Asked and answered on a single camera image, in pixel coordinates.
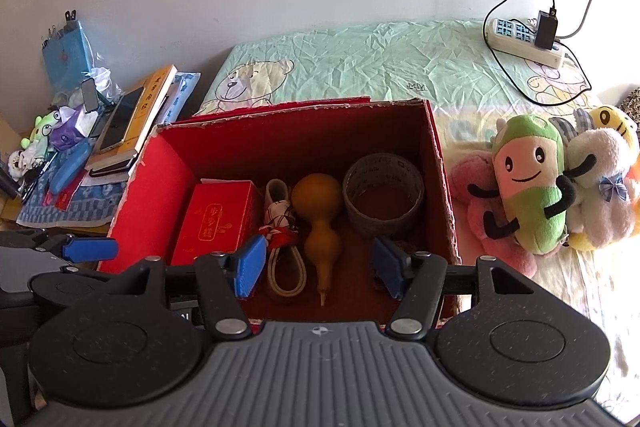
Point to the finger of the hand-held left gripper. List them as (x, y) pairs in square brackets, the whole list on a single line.
[(90, 249)]

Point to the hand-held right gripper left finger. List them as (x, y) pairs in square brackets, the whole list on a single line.
[(250, 267)]

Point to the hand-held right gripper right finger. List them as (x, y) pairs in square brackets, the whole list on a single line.
[(387, 267)]

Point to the printed packing tape roll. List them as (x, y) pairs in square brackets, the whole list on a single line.
[(380, 219)]

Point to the small red gift box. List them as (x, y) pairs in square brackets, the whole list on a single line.
[(215, 217)]

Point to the orange gourd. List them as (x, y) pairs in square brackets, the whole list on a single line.
[(315, 197)]

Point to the red cardboard box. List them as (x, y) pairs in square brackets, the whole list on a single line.
[(165, 167)]

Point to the blue glasses case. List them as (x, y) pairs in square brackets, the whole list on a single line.
[(70, 167)]

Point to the pink plush toy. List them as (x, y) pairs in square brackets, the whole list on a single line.
[(470, 179)]

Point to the purple toy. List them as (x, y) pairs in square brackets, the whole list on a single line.
[(67, 129)]

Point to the smartphone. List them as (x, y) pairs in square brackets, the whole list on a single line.
[(120, 122)]

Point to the green frog toy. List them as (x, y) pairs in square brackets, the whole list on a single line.
[(42, 124)]

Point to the green bean plush toy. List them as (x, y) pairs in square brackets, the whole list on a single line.
[(530, 207)]

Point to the black phone holder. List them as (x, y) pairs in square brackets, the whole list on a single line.
[(90, 94)]

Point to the yellow book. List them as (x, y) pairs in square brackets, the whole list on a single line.
[(150, 102)]

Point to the white tissue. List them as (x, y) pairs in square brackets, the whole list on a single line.
[(102, 77)]

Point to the blue and white book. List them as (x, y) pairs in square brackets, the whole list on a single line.
[(182, 94)]

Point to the blue box with clips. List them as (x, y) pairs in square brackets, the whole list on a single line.
[(70, 57)]

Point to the white plush toy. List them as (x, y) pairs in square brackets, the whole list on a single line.
[(600, 157)]

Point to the white power strip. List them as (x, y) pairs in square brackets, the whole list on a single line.
[(510, 34)]

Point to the yellow plush toy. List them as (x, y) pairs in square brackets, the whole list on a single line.
[(612, 117)]

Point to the black charger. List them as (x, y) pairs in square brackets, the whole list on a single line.
[(546, 32)]

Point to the brown floral cushion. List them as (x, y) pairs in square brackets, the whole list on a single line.
[(632, 102)]

